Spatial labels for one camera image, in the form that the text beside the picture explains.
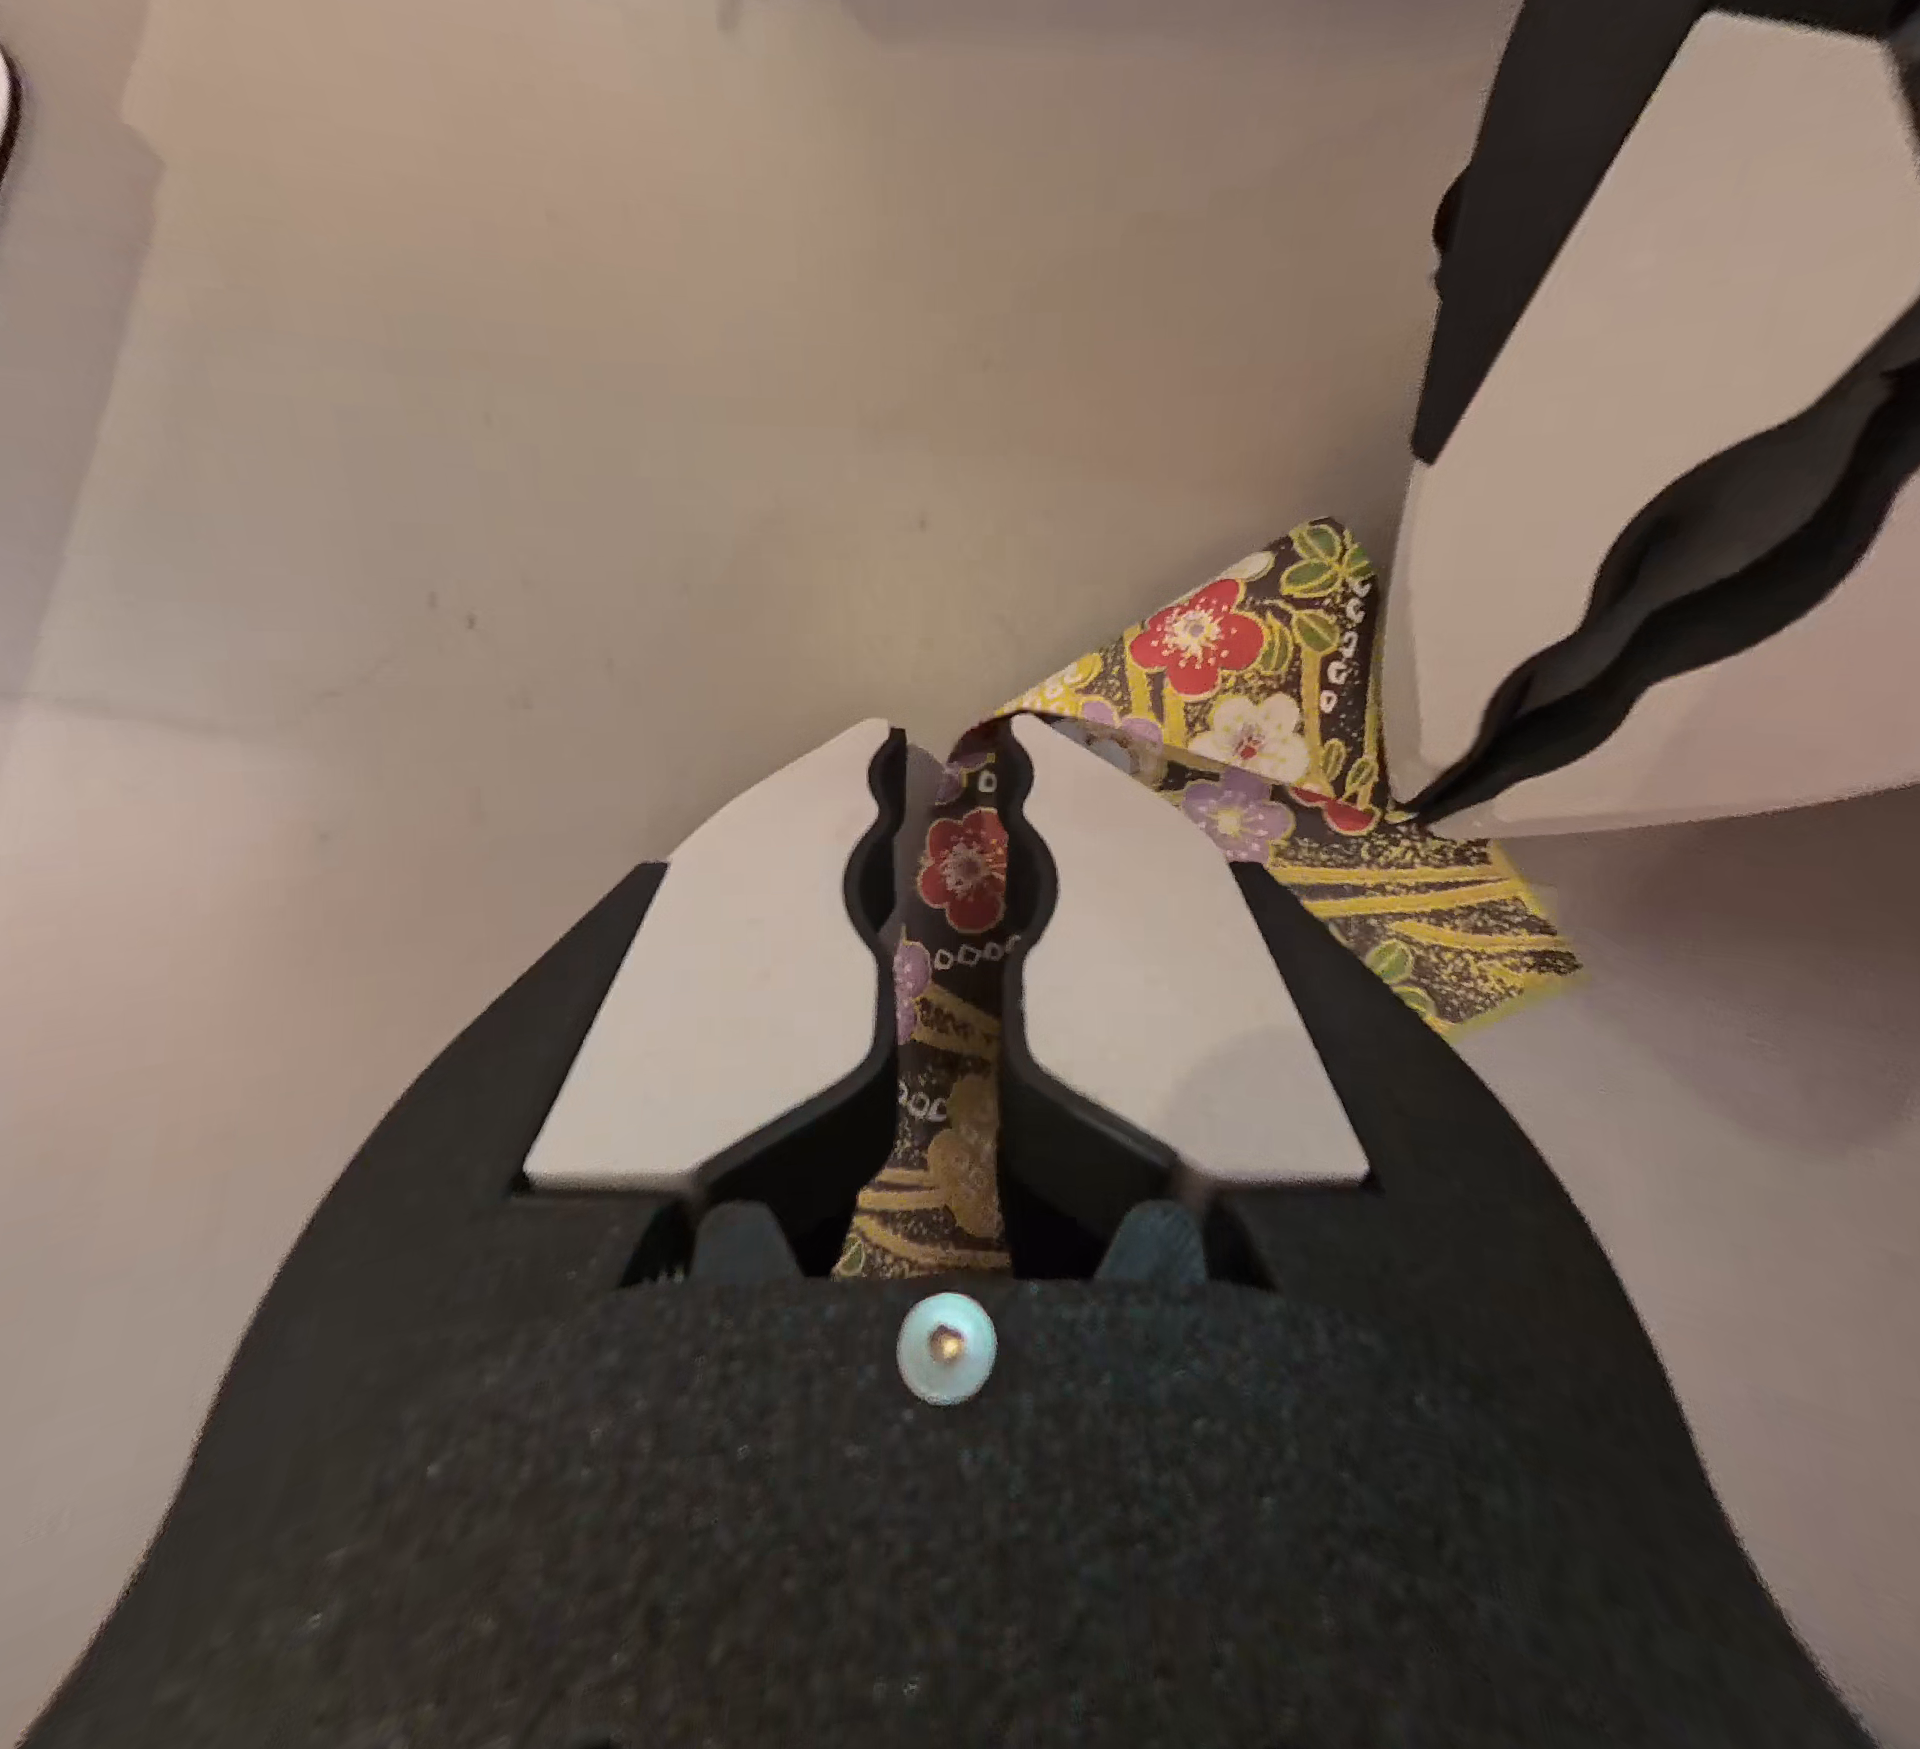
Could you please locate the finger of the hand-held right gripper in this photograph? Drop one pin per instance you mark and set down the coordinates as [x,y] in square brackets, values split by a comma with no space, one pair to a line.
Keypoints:
[1650,323]
[1798,698]

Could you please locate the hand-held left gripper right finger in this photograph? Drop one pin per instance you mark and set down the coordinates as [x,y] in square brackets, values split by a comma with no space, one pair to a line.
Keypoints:
[1184,1011]

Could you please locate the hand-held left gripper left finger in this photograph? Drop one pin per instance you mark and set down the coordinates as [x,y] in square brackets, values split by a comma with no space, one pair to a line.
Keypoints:
[719,1011]

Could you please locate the green floral origami paper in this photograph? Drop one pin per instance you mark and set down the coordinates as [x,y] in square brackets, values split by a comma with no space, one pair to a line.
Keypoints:
[1243,686]

